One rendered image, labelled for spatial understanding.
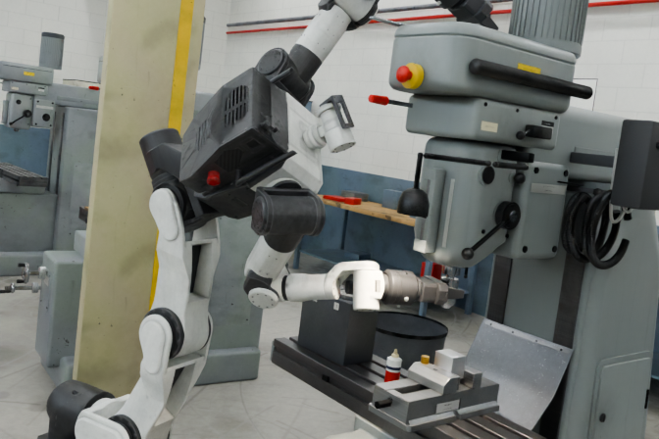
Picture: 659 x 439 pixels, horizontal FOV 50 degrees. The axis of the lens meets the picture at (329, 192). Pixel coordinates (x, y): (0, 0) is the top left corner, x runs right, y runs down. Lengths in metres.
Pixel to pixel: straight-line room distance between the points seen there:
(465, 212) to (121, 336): 2.00
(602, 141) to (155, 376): 1.39
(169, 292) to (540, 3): 1.25
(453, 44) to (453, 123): 0.20
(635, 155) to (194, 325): 1.20
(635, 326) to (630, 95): 4.32
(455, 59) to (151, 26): 1.83
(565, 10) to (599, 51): 4.71
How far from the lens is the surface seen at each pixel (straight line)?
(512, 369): 2.17
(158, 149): 1.94
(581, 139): 2.04
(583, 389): 2.15
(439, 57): 1.65
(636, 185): 1.80
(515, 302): 2.21
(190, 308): 1.95
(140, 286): 3.30
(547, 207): 1.93
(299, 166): 1.66
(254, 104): 1.63
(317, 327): 2.19
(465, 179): 1.73
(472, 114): 1.68
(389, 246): 8.15
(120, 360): 3.37
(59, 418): 2.32
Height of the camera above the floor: 1.60
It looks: 5 degrees down
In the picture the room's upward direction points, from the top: 7 degrees clockwise
